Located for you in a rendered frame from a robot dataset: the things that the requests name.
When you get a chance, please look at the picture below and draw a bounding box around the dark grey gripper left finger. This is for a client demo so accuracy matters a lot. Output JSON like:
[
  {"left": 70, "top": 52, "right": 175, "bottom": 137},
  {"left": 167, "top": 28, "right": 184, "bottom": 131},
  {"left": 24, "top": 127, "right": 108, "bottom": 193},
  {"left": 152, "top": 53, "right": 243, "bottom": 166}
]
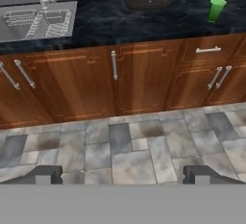
[{"left": 1, "top": 164, "right": 63, "bottom": 186}]

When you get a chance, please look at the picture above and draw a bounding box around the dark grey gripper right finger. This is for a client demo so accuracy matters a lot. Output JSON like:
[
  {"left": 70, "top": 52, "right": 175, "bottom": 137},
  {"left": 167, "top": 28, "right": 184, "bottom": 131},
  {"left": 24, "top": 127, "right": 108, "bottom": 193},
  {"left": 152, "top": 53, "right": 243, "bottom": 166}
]
[{"left": 182, "top": 164, "right": 245, "bottom": 186}]

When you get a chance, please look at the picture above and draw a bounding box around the green plastic cup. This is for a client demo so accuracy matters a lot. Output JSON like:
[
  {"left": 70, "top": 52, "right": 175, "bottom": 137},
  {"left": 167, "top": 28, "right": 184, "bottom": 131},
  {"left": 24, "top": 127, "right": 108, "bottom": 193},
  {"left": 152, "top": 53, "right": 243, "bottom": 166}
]
[{"left": 206, "top": 0, "right": 228, "bottom": 24}]

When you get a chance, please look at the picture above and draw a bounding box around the brown wooden cupboard door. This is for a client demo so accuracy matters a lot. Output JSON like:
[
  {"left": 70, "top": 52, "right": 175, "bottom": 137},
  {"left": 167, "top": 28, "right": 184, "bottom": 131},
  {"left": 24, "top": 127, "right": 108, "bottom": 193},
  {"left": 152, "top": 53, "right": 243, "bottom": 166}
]
[
  {"left": 114, "top": 38, "right": 185, "bottom": 116},
  {"left": 0, "top": 56, "right": 55, "bottom": 130},
  {"left": 163, "top": 62, "right": 229, "bottom": 112},
  {"left": 19, "top": 46, "right": 117, "bottom": 124},
  {"left": 203, "top": 58, "right": 246, "bottom": 107}
]

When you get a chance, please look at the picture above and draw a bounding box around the brown wooden drawer front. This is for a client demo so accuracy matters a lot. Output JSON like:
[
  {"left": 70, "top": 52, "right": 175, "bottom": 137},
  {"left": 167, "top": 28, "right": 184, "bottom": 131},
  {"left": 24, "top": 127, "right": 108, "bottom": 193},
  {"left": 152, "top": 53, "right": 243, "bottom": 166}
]
[
  {"left": 232, "top": 37, "right": 246, "bottom": 62},
  {"left": 180, "top": 34, "right": 246, "bottom": 68}
]

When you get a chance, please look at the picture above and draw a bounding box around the grey steel sink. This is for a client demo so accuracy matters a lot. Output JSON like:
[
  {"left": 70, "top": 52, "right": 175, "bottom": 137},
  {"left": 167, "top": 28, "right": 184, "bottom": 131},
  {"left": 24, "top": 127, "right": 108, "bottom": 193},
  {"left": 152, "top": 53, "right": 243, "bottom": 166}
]
[{"left": 0, "top": 0, "right": 79, "bottom": 43}]

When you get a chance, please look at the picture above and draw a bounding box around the silver bar handle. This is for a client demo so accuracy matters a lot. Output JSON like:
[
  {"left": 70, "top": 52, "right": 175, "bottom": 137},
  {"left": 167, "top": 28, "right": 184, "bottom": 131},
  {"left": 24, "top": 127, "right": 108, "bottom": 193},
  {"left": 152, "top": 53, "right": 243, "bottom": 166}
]
[
  {"left": 111, "top": 50, "right": 119, "bottom": 82},
  {"left": 214, "top": 64, "right": 233, "bottom": 90},
  {"left": 13, "top": 59, "right": 37, "bottom": 89},
  {"left": 207, "top": 66, "right": 224, "bottom": 90},
  {"left": 0, "top": 62, "right": 21, "bottom": 91}
]

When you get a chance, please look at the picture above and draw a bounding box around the silver drawer handle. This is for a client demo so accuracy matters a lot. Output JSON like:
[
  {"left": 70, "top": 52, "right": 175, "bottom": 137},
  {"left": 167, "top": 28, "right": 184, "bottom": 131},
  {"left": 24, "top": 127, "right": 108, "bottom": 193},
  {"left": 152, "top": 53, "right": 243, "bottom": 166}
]
[{"left": 195, "top": 45, "right": 222, "bottom": 55}]

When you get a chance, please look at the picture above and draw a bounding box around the wire dish rack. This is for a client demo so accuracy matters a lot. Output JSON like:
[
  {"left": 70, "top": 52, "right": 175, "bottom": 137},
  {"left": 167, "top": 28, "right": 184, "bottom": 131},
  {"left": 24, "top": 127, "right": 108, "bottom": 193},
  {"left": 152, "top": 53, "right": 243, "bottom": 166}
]
[{"left": 3, "top": 8, "right": 73, "bottom": 39}]

